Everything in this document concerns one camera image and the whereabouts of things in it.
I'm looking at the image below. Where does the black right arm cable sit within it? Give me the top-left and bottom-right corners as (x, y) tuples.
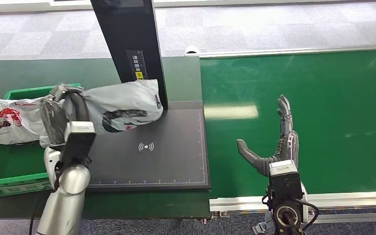
(293, 198), (320, 232)

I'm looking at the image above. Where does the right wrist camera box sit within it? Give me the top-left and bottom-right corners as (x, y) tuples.
(267, 160), (305, 201)

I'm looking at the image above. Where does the aluminium conveyor frame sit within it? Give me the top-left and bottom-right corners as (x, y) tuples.
(184, 43), (376, 225)

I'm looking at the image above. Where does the grey metal bracket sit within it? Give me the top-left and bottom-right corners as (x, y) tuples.
(252, 211), (275, 235)

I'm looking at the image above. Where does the green plastic crate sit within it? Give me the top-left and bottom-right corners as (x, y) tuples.
(0, 83), (82, 198)

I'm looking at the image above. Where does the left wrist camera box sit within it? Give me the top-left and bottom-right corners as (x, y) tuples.
(59, 121), (97, 164)

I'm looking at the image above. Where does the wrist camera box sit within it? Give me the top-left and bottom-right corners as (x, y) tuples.
(267, 160), (305, 201)
(59, 121), (97, 164)

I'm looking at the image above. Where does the grey poly mailer package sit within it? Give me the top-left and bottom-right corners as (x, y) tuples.
(40, 79), (165, 148)

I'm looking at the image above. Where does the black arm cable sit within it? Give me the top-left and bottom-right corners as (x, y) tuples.
(28, 193), (43, 235)
(293, 198), (320, 232)

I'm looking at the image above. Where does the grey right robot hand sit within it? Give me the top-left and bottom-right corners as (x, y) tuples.
(235, 94), (300, 178)

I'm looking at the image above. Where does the green conveyor belt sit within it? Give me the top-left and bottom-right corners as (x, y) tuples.
(199, 49), (376, 199)

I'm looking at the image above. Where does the white poly mailer red print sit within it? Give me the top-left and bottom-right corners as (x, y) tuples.
(0, 96), (50, 146)

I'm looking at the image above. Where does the black inbound scanner machine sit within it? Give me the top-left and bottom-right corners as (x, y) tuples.
(83, 0), (212, 192)

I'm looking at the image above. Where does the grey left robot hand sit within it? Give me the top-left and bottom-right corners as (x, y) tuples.
(40, 83), (91, 146)

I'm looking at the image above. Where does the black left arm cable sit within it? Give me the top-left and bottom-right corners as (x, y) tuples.
(28, 193), (43, 235)

